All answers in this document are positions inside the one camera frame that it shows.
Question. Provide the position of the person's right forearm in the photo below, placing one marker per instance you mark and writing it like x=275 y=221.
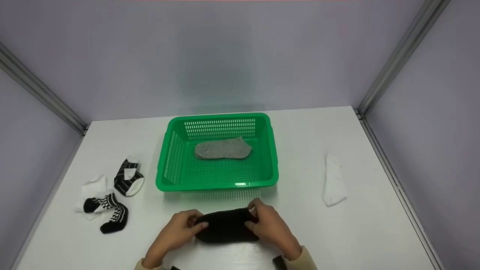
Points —
x=302 y=260

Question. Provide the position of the person's left thumb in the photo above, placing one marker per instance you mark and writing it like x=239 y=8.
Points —
x=199 y=227

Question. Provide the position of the person's right thumb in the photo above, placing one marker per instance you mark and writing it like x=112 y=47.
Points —
x=251 y=225

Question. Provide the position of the black striped sock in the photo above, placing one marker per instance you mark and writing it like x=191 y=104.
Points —
x=125 y=182

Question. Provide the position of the person's right hand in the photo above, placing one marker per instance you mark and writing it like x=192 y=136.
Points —
x=273 y=228

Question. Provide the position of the black checkered sock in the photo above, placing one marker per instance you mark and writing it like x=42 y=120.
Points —
x=114 y=221

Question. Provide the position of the green plastic basket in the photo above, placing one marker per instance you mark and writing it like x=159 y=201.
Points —
x=217 y=174

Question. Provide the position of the person's left forearm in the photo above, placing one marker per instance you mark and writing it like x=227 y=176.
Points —
x=152 y=262

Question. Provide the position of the person's left hand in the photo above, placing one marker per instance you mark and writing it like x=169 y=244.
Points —
x=174 y=232

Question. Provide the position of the grey sock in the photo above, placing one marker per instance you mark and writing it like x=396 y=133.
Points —
x=223 y=149

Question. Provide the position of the white sock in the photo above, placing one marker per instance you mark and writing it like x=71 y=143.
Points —
x=93 y=187
x=333 y=183

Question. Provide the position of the person's right fingers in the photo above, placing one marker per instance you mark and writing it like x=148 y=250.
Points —
x=256 y=207

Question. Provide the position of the person's left fingers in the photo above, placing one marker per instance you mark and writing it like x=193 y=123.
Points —
x=193 y=214

